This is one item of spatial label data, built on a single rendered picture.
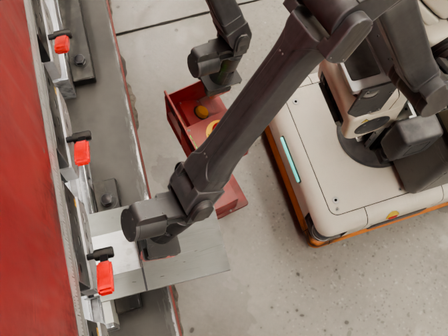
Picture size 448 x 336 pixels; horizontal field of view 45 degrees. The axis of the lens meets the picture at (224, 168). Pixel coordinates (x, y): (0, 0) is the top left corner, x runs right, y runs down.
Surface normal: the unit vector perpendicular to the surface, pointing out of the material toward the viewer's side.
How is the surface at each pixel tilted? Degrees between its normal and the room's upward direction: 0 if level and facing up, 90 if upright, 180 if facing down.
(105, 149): 0
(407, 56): 80
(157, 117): 0
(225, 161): 75
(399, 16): 83
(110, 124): 0
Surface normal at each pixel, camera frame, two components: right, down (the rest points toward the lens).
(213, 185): 0.41, 0.77
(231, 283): 0.05, -0.33
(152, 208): 0.33, -0.61
